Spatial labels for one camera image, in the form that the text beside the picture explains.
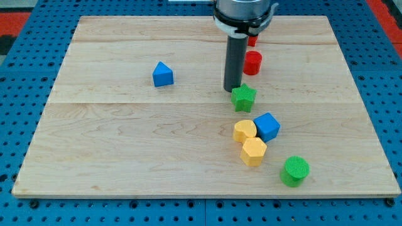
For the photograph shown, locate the blue cube block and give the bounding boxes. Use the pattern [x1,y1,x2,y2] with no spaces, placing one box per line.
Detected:
[253,112,281,143]

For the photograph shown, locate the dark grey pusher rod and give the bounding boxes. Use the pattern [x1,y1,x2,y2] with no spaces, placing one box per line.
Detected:
[224,36,248,92]

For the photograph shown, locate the green star block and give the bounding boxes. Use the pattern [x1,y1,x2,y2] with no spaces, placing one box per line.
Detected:
[231,83,257,112]

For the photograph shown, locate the small red block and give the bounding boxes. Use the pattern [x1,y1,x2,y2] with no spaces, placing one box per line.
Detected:
[247,36,258,47]

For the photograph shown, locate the yellow heart block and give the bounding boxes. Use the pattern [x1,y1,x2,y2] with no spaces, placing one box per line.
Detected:
[232,120,257,143]

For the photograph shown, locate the green cylinder block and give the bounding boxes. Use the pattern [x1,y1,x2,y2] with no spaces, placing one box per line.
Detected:
[280,156,310,187]

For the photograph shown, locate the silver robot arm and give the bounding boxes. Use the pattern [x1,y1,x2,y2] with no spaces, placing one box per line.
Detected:
[216,0,271,12]

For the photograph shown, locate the light wooden board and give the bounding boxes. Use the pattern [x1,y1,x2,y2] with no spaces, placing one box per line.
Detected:
[12,16,401,199]

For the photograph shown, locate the red cylinder block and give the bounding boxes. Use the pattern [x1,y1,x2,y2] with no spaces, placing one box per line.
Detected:
[243,51,263,75]

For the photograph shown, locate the blue triangular prism block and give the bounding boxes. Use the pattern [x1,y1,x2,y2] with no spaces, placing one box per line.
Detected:
[152,62,174,87]

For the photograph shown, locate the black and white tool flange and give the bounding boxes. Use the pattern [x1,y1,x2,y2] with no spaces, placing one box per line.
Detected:
[213,2,279,38]

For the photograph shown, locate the yellow hexagon block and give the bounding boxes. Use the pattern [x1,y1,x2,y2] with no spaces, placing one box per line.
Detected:
[240,137,268,166]

